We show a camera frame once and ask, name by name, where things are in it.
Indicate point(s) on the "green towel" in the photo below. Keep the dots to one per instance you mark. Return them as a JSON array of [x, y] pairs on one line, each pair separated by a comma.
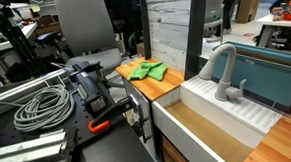
[[149, 70]]

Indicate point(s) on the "white cabinet door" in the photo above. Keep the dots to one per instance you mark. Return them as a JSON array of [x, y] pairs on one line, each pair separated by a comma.
[[144, 107]]

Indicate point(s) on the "black clamp with orange tip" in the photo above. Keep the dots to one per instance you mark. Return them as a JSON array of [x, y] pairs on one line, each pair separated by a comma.
[[117, 109]]

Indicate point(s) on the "black clamp motor block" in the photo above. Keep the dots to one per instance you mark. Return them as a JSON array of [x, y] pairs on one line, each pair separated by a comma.
[[91, 88]]

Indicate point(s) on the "thin black pillar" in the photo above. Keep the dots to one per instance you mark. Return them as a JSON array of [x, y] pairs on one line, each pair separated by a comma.
[[145, 24]]

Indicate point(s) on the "wide black pillar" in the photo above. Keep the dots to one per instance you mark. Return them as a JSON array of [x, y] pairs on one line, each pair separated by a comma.
[[195, 33]]

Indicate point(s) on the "gray toy faucet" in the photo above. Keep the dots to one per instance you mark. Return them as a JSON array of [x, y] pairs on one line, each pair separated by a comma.
[[226, 85]]

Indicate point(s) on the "wooden drawer front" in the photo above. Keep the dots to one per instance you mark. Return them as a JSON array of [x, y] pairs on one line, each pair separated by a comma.
[[173, 157]]

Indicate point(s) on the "gray office chair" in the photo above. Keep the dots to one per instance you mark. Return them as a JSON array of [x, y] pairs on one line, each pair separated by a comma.
[[85, 21]]

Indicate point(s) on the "person in dark trousers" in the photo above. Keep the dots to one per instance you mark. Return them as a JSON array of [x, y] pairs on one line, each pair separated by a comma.
[[228, 12]]

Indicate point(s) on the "white toy sink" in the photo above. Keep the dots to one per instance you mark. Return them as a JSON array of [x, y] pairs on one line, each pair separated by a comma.
[[250, 111]]

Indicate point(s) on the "teal panel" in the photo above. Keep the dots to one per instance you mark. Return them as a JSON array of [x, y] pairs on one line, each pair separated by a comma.
[[266, 77]]

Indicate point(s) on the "cardboard box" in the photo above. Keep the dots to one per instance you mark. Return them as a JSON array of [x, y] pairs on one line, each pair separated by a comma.
[[246, 9]]

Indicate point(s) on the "white background table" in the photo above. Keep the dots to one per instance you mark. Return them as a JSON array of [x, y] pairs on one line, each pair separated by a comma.
[[272, 21]]

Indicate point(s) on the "long aluminium rail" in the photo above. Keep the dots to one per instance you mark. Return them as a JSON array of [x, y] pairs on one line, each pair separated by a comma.
[[28, 85]]

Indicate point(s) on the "black camera tripod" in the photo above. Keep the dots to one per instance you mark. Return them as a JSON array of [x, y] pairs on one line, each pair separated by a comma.
[[17, 37]]

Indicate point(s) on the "short aluminium rail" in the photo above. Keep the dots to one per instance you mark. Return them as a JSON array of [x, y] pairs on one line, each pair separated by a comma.
[[21, 149]]

